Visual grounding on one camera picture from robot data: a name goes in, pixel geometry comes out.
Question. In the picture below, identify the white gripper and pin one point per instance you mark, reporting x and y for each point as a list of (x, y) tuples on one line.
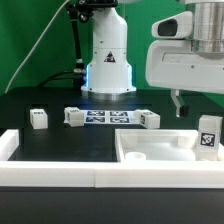
[(172, 64)]

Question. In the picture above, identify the white square tabletop part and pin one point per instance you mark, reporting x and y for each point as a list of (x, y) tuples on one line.
[(144, 145)]

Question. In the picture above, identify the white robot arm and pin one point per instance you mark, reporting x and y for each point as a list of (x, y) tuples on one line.
[(109, 75)]

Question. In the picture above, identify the white U-shaped fence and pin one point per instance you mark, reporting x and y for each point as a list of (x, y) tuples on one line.
[(152, 174)]

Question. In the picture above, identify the blue fiducial marker sheet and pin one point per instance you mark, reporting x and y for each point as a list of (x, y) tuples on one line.
[(106, 117)]

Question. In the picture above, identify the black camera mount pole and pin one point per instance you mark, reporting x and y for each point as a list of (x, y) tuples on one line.
[(82, 11)]

